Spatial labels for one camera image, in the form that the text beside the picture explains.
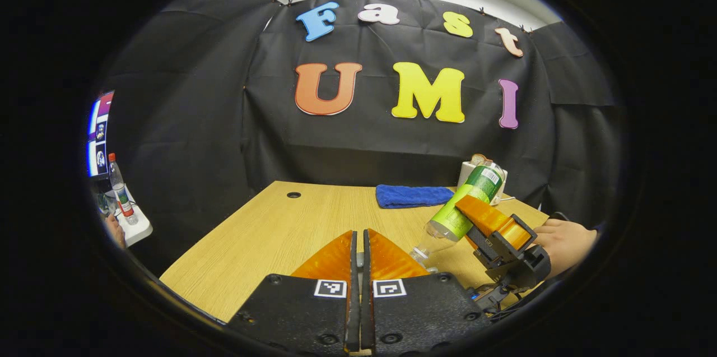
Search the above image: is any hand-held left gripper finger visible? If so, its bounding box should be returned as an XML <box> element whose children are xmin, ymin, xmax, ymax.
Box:
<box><xmin>361</xmin><ymin>228</ymin><xmax>493</xmax><ymax>356</ymax></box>
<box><xmin>227</xmin><ymin>230</ymin><xmax>359</xmax><ymax>355</ymax></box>

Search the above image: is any green label water bottle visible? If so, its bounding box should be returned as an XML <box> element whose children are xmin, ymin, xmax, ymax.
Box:
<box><xmin>409</xmin><ymin>162</ymin><xmax>506</xmax><ymax>271</ymax></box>

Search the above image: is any clear bottle with red cap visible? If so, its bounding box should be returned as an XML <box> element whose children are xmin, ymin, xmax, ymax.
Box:
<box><xmin>108</xmin><ymin>153</ymin><xmax>139</xmax><ymax>226</ymax></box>

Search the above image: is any white toaster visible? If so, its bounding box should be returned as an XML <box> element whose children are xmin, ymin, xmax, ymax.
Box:
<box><xmin>457</xmin><ymin>161</ymin><xmax>509</xmax><ymax>201</ymax></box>

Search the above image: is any blue towel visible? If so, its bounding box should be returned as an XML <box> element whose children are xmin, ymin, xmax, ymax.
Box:
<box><xmin>375</xmin><ymin>184</ymin><xmax>455</xmax><ymax>210</ymax></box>

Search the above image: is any white side table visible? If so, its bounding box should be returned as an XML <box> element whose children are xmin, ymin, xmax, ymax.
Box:
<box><xmin>115</xmin><ymin>186</ymin><xmax>153</xmax><ymax>247</ymax></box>

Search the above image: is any black backdrop cloth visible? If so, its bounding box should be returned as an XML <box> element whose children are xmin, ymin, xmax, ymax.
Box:
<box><xmin>104</xmin><ymin>0</ymin><xmax>625</xmax><ymax>268</ymax></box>

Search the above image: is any computer monitor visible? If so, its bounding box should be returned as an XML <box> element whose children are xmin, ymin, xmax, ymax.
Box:
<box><xmin>87</xmin><ymin>91</ymin><xmax>115</xmax><ymax>178</ymax></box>

